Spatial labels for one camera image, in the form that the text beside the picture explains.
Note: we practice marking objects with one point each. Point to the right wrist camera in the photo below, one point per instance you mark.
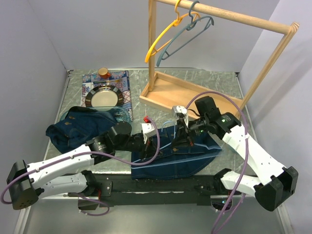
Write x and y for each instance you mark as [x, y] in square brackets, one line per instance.
[180, 112]

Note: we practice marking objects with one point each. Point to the patterned blue placemat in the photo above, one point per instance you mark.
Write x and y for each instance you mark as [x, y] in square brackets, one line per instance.
[124, 87]

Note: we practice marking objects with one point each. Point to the wooden clothes rack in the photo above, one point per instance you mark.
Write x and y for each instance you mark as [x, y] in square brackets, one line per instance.
[163, 90]

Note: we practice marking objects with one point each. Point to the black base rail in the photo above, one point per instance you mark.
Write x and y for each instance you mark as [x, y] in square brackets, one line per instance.
[118, 189]

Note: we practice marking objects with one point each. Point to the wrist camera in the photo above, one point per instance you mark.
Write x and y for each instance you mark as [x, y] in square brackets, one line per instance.
[148, 129]
[180, 112]

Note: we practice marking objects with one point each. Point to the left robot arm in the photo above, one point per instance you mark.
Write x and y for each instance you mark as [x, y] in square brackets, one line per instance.
[27, 183]

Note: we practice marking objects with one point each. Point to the yellow plastic hanger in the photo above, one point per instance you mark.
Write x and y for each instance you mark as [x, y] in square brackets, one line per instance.
[165, 31]

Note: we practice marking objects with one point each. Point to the light blue wire hanger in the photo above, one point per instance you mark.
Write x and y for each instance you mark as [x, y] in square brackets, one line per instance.
[204, 151]

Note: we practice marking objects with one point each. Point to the black rimmed plate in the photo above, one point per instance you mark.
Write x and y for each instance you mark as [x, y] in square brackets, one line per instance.
[104, 96]

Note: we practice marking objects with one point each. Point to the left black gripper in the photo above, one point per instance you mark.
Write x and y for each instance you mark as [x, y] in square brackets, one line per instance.
[148, 149]

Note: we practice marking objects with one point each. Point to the blue denim skirt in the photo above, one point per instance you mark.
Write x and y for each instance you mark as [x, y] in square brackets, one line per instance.
[166, 173]

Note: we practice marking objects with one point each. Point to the orange cup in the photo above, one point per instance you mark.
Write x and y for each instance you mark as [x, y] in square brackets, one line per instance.
[103, 73]

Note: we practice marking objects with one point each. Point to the gold fork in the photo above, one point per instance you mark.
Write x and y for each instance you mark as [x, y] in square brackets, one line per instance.
[110, 81]

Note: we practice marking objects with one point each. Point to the crumpled denim garment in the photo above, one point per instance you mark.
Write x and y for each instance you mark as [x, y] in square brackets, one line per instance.
[66, 141]

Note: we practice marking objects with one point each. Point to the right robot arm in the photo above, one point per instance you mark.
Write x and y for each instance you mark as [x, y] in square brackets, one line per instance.
[273, 183]

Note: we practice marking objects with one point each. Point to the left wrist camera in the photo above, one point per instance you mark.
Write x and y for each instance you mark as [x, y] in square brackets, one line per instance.
[148, 129]

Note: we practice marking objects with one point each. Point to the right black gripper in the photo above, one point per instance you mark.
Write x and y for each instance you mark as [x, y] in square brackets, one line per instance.
[182, 136]

